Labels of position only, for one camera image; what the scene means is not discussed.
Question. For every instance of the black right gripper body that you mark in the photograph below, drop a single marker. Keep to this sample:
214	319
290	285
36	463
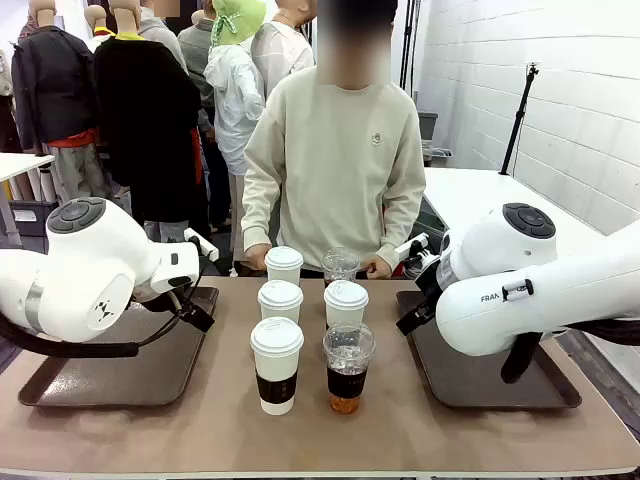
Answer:
429	290

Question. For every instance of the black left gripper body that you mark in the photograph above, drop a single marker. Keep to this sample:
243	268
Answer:
197	314

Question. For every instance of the white lidded paper coffee cup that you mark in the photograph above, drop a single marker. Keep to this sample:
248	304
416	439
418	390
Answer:
280	302
276	360
284	265
346	305

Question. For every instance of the clear iced coffee cup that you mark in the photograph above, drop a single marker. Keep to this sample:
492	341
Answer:
340	265
348	370

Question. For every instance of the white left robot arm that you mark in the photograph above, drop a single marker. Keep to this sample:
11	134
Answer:
75	280

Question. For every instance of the person's left forearm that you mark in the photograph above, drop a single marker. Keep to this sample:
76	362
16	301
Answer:
402	225

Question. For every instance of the person's right forearm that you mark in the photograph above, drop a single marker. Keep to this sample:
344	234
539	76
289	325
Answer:
260	215

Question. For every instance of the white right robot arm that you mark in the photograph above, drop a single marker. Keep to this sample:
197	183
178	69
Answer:
500	310

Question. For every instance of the brown plastic serving tray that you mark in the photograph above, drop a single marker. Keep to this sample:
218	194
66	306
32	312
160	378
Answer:
470	375
125	365

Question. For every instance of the person's left hand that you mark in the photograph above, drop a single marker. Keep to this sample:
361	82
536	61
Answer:
380	270

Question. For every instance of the person's right hand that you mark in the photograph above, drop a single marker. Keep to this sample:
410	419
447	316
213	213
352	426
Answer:
256	257

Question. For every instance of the dark grey flat device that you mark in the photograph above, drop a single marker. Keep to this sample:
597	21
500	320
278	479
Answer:
431	215

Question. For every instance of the large white side table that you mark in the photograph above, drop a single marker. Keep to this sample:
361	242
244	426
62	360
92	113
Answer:
480	195

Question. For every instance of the person in beige sweatshirt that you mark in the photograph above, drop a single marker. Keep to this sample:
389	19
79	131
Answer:
340	165

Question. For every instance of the grey waste bin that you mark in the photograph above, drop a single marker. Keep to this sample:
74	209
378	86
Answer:
428	135

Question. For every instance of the dark storage crate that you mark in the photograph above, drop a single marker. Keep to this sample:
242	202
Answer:
32	217

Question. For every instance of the mannequin in black robe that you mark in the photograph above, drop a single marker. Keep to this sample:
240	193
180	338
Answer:
145	125

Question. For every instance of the small white desk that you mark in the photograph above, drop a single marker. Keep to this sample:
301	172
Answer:
20	165

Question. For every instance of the bystander in olive jacket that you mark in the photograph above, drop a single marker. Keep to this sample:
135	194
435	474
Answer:
196	60

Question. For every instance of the mannequin in dark grey jacket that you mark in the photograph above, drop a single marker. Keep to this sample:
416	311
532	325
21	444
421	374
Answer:
50	85

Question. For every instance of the bystander in grey hoodie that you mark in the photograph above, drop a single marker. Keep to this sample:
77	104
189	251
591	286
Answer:
160	35

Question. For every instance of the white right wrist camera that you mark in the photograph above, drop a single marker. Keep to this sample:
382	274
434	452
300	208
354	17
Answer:
411	245

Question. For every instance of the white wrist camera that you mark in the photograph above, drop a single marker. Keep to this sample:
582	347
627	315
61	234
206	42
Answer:
202	244
411	245

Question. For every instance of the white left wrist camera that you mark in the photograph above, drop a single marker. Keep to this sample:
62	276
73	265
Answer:
202	244

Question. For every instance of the black camera tripod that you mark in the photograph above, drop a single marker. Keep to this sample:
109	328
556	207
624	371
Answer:
517	120

